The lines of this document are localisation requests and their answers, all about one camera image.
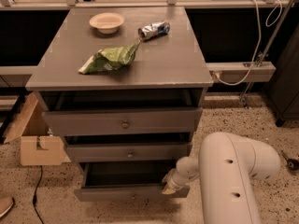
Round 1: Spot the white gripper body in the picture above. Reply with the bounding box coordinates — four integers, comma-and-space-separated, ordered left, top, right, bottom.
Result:
162, 157, 199, 191

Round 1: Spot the grey bottom drawer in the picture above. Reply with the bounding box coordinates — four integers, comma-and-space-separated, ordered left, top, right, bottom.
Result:
74, 160, 190, 202

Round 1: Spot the grey drawer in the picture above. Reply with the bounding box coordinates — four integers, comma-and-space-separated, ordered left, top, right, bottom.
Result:
74, 160, 190, 202
43, 107, 202, 136
66, 142, 192, 162

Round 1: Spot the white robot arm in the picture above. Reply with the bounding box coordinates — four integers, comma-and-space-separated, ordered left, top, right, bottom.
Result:
162, 133, 280, 224

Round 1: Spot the grey middle drawer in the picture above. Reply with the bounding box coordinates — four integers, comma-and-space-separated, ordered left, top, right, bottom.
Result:
66, 142, 192, 162

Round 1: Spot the grey top drawer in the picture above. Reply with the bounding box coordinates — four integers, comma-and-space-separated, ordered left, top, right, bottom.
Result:
43, 107, 202, 136

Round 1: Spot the grey drawer cabinet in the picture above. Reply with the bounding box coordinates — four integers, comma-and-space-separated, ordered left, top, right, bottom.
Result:
25, 6, 214, 173

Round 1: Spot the black caster wheel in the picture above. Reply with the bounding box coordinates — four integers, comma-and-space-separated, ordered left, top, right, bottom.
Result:
281, 151, 299, 171

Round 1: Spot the dark cabinet on right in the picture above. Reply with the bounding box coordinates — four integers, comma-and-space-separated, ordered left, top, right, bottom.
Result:
265, 25, 299, 127

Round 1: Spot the wooden board structure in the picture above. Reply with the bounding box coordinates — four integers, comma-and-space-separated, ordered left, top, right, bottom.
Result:
4, 93, 70, 166

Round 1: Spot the slanted metal pole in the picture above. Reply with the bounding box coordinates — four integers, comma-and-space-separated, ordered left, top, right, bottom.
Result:
240, 0, 295, 108

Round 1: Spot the green chip bag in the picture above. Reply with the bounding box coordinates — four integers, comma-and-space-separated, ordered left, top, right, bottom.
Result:
78, 40, 141, 75

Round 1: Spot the crushed silver blue can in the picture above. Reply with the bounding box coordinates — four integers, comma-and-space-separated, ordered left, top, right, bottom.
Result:
138, 21, 170, 41

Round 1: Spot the shoe tip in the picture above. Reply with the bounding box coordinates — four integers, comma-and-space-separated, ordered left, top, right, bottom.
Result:
0, 197, 14, 217

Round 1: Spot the white paper bowl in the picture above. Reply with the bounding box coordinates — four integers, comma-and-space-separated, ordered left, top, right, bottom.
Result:
89, 12, 124, 35

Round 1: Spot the grey metal rail frame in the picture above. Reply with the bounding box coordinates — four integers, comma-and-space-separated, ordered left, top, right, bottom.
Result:
0, 0, 299, 89

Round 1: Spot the black floor cable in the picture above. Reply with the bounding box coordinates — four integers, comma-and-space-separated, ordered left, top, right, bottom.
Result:
32, 165, 45, 224

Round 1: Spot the white hanging cable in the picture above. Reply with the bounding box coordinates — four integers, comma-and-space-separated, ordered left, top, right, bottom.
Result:
214, 0, 284, 87

